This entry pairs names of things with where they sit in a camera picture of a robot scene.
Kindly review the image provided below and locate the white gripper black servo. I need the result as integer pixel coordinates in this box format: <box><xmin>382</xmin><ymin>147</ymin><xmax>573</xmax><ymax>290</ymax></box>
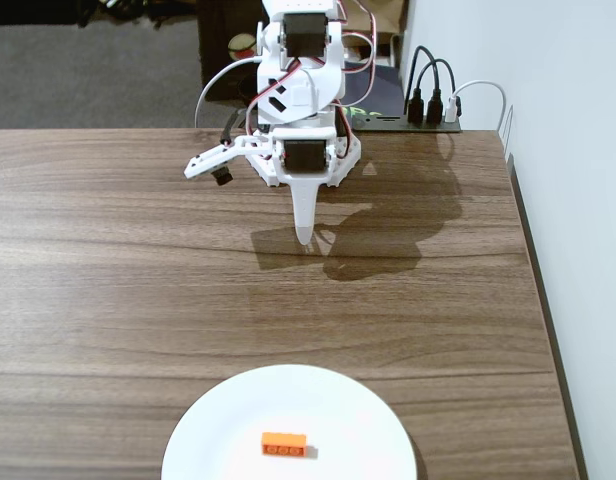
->
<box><xmin>272</xmin><ymin>126</ymin><xmax>338</xmax><ymax>247</ymax></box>

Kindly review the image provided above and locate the orange lego block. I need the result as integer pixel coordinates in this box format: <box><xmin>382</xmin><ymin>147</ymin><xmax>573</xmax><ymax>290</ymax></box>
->
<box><xmin>260</xmin><ymin>430</ymin><xmax>308</xmax><ymax>458</ymax></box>

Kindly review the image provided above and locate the white round plate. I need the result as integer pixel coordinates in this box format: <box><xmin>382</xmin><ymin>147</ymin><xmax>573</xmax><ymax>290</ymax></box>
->
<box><xmin>160</xmin><ymin>363</ymin><xmax>419</xmax><ymax>480</ymax></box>

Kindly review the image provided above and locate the red white yellow ball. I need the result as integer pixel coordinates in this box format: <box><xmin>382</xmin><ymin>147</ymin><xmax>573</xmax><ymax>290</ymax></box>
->
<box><xmin>227</xmin><ymin>33</ymin><xmax>259</xmax><ymax>63</ymax></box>

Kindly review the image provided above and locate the dark brown cabinet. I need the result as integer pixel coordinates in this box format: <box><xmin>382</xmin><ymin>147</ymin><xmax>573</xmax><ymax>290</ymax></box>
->
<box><xmin>196</xmin><ymin>0</ymin><xmax>270</xmax><ymax>105</ymax></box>

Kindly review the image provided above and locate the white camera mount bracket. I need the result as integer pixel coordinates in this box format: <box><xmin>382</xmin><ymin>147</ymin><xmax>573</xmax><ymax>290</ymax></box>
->
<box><xmin>183</xmin><ymin>134</ymin><xmax>277</xmax><ymax>182</ymax></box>

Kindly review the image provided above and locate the black camera cable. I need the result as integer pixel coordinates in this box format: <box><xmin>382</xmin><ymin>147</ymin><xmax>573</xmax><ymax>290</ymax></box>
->
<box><xmin>219</xmin><ymin>109</ymin><xmax>245</xmax><ymax>150</ymax></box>

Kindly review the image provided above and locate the red white servo wire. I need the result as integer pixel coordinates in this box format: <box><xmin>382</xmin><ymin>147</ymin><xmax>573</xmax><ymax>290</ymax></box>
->
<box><xmin>243</xmin><ymin>56</ymin><xmax>310</xmax><ymax>132</ymax></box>
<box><xmin>335</xmin><ymin>0</ymin><xmax>381</xmax><ymax>109</ymax></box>

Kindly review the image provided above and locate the black usb hub with cables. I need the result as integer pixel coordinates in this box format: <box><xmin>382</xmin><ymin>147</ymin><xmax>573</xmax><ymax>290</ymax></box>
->
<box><xmin>342</xmin><ymin>63</ymin><xmax>408</xmax><ymax>122</ymax></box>

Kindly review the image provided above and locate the long white arm cable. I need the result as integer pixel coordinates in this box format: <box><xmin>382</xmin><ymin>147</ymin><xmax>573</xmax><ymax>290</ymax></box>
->
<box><xmin>193</xmin><ymin>58</ymin><xmax>262</xmax><ymax>129</ymax></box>

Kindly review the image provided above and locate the black usb cable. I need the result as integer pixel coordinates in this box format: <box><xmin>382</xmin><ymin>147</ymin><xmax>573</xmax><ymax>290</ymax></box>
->
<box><xmin>416</xmin><ymin>58</ymin><xmax>458</xmax><ymax>125</ymax></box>
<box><xmin>404</xmin><ymin>45</ymin><xmax>426</xmax><ymax>125</ymax></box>

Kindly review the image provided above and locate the white usb cable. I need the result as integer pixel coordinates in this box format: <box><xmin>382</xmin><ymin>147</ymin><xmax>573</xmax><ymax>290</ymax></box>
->
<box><xmin>445</xmin><ymin>79</ymin><xmax>515</xmax><ymax>152</ymax></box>

